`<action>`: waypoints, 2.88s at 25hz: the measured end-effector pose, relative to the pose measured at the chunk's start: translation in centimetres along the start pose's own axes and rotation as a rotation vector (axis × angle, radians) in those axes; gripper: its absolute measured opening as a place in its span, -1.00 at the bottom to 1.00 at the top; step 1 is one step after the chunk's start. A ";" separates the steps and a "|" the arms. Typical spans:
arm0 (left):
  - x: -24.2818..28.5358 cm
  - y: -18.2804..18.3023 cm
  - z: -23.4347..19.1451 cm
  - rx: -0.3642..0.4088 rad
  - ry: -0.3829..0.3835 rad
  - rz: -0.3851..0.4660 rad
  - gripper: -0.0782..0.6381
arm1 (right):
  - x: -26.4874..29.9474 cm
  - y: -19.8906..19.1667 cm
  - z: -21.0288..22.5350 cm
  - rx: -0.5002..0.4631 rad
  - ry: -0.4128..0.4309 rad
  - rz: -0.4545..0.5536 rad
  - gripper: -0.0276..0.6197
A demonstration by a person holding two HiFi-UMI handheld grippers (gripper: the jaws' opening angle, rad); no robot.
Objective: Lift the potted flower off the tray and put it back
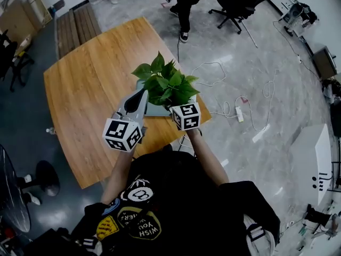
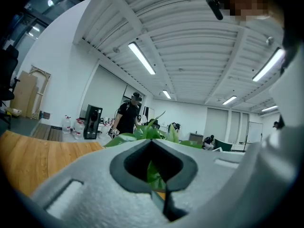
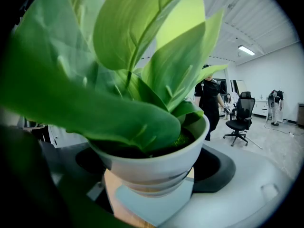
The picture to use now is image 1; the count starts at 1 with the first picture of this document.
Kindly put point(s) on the person's left forearm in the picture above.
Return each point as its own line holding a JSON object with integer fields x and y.
{"x": 118, "y": 175}

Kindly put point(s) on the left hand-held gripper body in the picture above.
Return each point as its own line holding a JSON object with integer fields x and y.
{"x": 121, "y": 133}

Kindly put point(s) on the white pole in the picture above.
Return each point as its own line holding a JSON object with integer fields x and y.
{"x": 250, "y": 36}

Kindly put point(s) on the white cabinet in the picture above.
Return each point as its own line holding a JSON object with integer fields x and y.
{"x": 311, "y": 164}

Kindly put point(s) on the black swivel chair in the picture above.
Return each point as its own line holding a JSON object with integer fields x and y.
{"x": 12, "y": 57}

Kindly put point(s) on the clear plastic water bottle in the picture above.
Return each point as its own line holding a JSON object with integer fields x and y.
{"x": 51, "y": 131}

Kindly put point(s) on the grey metal cabinet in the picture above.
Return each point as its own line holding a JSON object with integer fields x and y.
{"x": 325, "y": 63}

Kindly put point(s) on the grey-green tray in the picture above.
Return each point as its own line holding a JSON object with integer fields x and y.
{"x": 155, "y": 111}

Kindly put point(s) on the black monitor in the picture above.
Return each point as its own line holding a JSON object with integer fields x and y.
{"x": 336, "y": 119}

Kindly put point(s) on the black office chair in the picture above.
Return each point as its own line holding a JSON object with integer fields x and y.
{"x": 237, "y": 1}

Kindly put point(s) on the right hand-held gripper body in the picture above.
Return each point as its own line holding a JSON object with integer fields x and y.
{"x": 186, "y": 116}

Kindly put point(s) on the small green potted plant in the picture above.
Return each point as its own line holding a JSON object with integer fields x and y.
{"x": 167, "y": 87}

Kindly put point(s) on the leaning cardboard and wood panels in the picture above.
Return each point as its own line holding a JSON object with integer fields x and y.
{"x": 21, "y": 17}

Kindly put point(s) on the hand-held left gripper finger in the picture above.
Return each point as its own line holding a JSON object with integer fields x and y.
{"x": 141, "y": 108}
{"x": 128, "y": 103}

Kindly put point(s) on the person's right forearm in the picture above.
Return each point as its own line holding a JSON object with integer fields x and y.
{"x": 207, "y": 159}

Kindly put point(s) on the slatted wooden bench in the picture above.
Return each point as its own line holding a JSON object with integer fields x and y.
{"x": 76, "y": 28}

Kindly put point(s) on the person's black patched shirt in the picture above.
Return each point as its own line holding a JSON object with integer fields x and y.
{"x": 181, "y": 209}

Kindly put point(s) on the white power strip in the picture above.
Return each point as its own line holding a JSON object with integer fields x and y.
{"x": 239, "y": 114}

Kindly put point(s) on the round black marble table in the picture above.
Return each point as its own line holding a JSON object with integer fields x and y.
{"x": 13, "y": 191}

